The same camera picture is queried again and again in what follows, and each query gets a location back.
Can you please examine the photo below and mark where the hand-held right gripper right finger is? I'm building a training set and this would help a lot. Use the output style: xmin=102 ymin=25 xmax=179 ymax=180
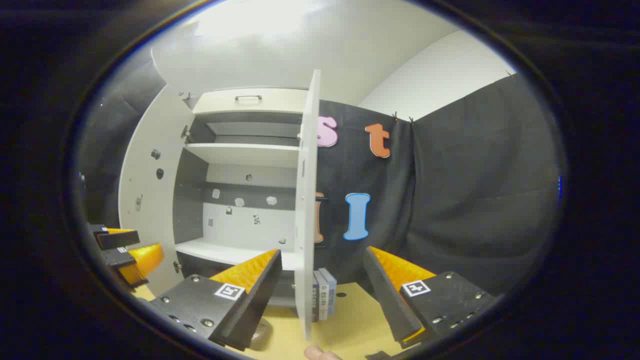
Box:
xmin=361 ymin=245 xmax=497 ymax=350

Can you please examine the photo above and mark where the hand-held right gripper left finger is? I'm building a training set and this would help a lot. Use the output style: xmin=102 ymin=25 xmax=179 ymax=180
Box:
xmin=149 ymin=248 xmax=284 ymax=352

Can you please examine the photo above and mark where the brown fuzzy shoe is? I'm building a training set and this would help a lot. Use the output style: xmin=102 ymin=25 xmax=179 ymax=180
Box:
xmin=248 ymin=318 xmax=274 ymax=351

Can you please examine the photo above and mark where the white grey shoe cabinet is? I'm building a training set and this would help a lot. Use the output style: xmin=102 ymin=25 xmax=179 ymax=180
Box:
xmin=172 ymin=87 xmax=321 ymax=308

